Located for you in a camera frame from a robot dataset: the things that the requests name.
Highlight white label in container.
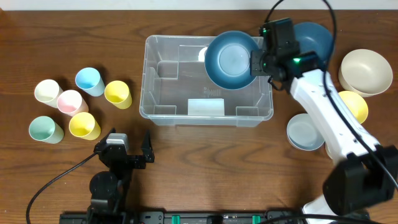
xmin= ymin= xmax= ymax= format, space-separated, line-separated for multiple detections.
xmin=188 ymin=98 xmax=224 ymax=116

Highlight cream white cup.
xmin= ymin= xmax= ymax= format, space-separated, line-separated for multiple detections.
xmin=34 ymin=79 xmax=63 ymax=108

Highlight small grey-blue bowl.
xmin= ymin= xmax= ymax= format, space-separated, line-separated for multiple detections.
xmin=286 ymin=113 xmax=325 ymax=151

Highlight clear plastic storage container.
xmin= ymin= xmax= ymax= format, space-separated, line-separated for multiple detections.
xmin=139 ymin=35 xmax=274 ymax=127

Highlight right black cable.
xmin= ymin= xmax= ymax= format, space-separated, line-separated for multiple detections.
xmin=264 ymin=0 xmax=398 ymax=190

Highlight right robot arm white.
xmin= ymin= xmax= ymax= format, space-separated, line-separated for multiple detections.
xmin=250 ymin=18 xmax=397 ymax=223

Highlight dark blue bowl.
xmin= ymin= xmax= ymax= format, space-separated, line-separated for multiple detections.
xmin=205 ymin=30 xmax=259 ymax=90
xmin=294 ymin=22 xmax=332 ymax=64

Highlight yellow cup front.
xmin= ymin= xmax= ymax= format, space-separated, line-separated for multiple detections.
xmin=68 ymin=112 xmax=101 ymax=141

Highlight yellow cup right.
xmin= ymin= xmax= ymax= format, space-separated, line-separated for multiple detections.
xmin=104 ymin=80 xmax=132 ymax=110

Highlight left black cable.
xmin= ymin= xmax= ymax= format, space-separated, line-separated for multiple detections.
xmin=25 ymin=152 xmax=98 ymax=224

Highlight dark blue bowl front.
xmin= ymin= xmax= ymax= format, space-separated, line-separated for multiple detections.
xmin=205 ymin=30 xmax=259 ymax=90

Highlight pink cup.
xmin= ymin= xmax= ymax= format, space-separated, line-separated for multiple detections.
xmin=57 ymin=90 xmax=89 ymax=116

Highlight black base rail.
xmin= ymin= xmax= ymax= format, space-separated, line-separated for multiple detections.
xmin=59 ymin=210 xmax=300 ymax=224

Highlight black cable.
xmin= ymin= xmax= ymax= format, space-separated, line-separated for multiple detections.
xmin=25 ymin=152 xmax=98 ymax=224
xmin=264 ymin=0 xmax=398 ymax=190

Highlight large beige bowl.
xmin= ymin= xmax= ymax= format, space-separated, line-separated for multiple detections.
xmin=338 ymin=49 xmax=394 ymax=97

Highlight small yellow bowl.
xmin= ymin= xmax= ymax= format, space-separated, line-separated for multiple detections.
xmin=338 ymin=91 xmax=369 ymax=124

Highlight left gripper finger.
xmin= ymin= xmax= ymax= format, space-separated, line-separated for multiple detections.
xmin=96 ymin=128 xmax=116 ymax=148
xmin=141 ymin=130 xmax=155 ymax=163

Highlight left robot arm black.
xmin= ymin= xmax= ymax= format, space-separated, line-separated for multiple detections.
xmin=88 ymin=129 xmax=155 ymax=223

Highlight light blue cup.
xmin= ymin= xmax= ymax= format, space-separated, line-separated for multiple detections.
xmin=75 ymin=67 xmax=105 ymax=96

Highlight mint green cup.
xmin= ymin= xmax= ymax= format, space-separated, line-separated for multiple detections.
xmin=29 ymin=116 xmax=64 ymax=144

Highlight yellow cup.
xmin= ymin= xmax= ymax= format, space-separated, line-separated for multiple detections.
xmin=104 ymin=80 xmax=132 ymax=110
xmin=68 ymin=112 xmax=101 ymax=141

